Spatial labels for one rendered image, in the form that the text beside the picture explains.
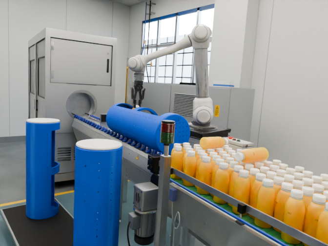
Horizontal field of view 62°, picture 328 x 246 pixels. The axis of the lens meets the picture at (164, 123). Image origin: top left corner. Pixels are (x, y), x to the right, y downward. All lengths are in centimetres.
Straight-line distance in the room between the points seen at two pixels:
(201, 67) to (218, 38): 274
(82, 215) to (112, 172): 31
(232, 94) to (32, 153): 223
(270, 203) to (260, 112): 353
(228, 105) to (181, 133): 159
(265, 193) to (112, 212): 98
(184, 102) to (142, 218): 251
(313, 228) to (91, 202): 115
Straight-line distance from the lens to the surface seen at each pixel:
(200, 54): 215
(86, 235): 182
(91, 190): 169
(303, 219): 111
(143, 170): 195
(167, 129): 121
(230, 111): 341
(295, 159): 441
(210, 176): 138
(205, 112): 211
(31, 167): 270
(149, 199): 154
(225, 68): 468
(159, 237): 139
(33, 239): 256
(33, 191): 276
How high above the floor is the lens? 141
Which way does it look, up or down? 8 degrees down
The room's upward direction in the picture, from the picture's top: 4 degrees clockwise
